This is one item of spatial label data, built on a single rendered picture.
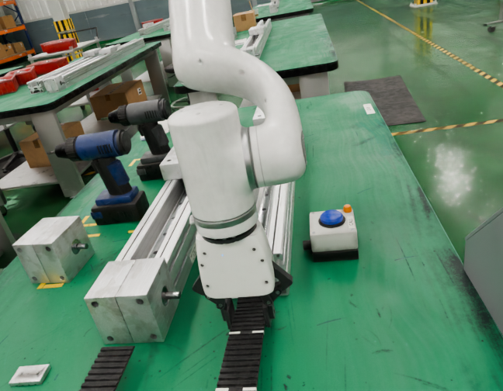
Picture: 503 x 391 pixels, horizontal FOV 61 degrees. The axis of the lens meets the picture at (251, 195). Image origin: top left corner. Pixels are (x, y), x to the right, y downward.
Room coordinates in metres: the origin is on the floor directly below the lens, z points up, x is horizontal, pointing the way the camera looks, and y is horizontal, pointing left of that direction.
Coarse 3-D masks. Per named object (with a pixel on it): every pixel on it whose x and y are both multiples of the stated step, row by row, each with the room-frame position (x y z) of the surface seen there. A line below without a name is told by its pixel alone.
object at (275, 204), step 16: (256, 192) 0.81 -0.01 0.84; (272, 192) 0.82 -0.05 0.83; (288, 192) 0.75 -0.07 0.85; (272, 208) 0.68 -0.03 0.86; (288, 208) 0.71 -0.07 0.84; (272, 224) 0.63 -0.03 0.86; (288, 224) 0.67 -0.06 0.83; (272, 240) 0.58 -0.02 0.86; (288, 240) 0.63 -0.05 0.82; (288, 256) 0.60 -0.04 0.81; (288, 272) 0.57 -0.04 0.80; (288, 288) 0.54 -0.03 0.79
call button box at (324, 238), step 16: (320, 224) 0.63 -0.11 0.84; (336, 224) 0.62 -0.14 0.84; (352, 224) 0.61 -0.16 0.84; (304, 240) 0.65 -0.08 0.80; (320, 240) 0.61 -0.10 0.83; (336, 240) 0.60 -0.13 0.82; (352, 240) 0.59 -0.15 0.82; (320, 256) 0.61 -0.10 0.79; (336, 256) 0.60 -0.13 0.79; (352, 256) 0.59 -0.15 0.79
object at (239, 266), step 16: (256, 224) 0.49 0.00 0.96; (208, 240) 0.46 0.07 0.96; (224, 240) 0.45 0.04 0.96; (240, 240) 0.46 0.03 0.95; (256, 240) 0.46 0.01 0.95; (208, 256) 0.47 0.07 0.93; (224, 256) 0.46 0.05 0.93; (240, 256) 0.46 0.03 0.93; (256, 256) 0.46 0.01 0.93; (272, 256) 0.49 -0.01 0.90; (208, 272) 0.47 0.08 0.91; (224, 272) 0.46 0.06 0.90; (240, 272) 0.46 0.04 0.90; (256, 272) 0.46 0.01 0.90; (272, 272) 0.46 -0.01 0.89; (208, 288) 0.47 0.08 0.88; (224, 288) 0.46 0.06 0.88; (240, 288) 0.46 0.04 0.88; (256, 288) 0.46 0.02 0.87; (272, 288) 0.46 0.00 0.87
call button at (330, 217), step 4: (324, 212) 0.65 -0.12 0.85; (328, 212) 0.65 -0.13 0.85; (332, 212) 0.65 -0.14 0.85; (336, 212) 0.64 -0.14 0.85; (340, 212) 0.64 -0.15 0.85; (320, 216) 0.64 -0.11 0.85; (324, 216) 0.64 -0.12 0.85; (328, 216) 0.63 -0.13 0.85; (332, 216) 0.63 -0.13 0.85; (336, 216) 0.63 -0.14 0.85; (340, 216) 0.63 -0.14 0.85; (324, 220) 0.63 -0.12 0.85; (328, 220) 0.62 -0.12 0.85; (332, 220) 0.62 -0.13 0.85; (336, 220) 0.62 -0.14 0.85; (340, 220) 0.62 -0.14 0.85; (328, 224) 0.62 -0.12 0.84; (332, 224) 0.62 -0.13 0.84
